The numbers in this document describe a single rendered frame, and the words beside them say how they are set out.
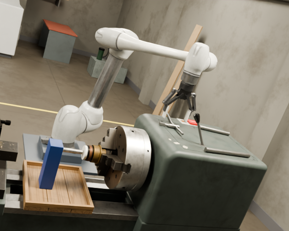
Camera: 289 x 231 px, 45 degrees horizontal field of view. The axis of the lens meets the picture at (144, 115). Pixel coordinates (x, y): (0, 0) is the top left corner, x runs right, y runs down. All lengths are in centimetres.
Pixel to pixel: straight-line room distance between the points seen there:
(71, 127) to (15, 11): 529
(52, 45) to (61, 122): 611
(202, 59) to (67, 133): 96
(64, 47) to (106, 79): 607
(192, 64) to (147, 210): 75
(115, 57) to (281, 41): 271
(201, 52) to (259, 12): 323
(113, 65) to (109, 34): 26
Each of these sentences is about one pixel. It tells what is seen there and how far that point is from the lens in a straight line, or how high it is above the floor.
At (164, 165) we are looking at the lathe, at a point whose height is 118.
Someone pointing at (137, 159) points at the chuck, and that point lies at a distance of 161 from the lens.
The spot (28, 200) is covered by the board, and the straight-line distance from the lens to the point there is 159.
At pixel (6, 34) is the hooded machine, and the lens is 739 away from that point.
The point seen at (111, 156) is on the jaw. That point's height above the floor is 111.
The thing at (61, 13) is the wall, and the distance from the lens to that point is 966.
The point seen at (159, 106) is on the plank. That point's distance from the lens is 583.
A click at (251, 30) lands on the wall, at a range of 498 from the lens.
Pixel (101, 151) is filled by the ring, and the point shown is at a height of 112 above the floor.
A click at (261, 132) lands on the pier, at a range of 421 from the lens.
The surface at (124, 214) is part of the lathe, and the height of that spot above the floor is 87.
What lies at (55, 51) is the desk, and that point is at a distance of 829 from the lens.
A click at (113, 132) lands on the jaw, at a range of 174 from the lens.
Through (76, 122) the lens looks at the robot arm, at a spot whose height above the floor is 101.
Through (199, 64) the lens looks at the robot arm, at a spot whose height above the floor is 162.
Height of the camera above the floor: 181
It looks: 17 degrees down
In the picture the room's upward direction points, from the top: 19 degrees clockwise
